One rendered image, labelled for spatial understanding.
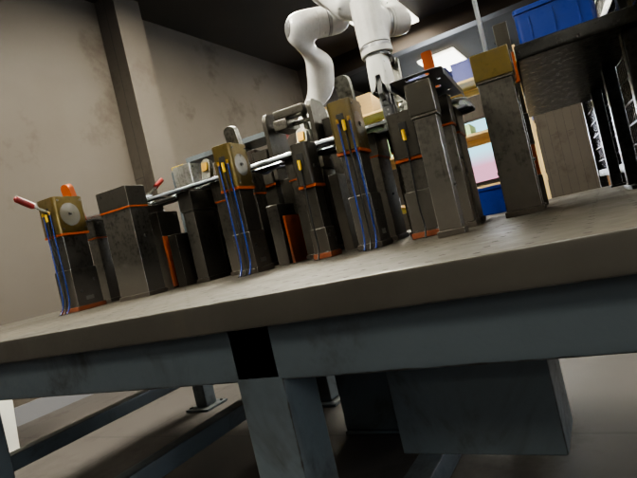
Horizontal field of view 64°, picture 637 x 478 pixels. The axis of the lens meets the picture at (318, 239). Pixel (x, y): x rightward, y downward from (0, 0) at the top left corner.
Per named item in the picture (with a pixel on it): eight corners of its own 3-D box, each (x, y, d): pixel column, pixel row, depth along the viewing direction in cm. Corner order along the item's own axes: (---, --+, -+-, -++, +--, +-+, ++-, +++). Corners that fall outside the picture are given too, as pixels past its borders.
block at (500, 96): (506, 218, 111) (468, 56, 111) (508, 216, 118) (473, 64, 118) (545, 210, 108) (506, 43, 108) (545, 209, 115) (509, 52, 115)
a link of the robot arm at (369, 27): (386, 50, 142) (354, 54, 139) (374, 4, 142) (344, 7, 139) (398, 37, 134) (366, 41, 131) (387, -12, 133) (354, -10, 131)
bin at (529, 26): (523, 66, 118) (510, 11, 118) (538, 85, 144) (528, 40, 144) (603, 38, 110) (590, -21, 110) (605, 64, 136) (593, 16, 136)
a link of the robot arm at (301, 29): (342, 143, 201) (303, 154, 197) (331, 131, 210) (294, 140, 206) (336, 9, 169) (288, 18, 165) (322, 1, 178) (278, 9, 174)
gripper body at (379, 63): (370, 63, 142) (378, 102, 142) (357, 54, 133) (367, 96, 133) (395, 53, 139) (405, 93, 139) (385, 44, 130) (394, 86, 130)
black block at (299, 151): (309, 264, 124) (282, 145, 124) (324, 258, 133) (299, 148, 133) (328, 259, 122) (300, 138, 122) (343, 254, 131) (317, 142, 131)
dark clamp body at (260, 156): (275, 265, 172) (249, 154, 172) (291, 261, 183) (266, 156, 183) (294, 261, 169) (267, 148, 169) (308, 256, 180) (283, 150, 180)
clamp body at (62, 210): (52, 319, 157) (26, 203, 157) (89, 308, 170) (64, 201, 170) (72, 314, 153) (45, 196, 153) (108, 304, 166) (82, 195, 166)
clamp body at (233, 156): (232, 280, 132) (201, 148, 132) (256, 273, 142) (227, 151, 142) (253, 275, 129) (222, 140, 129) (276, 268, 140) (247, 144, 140)
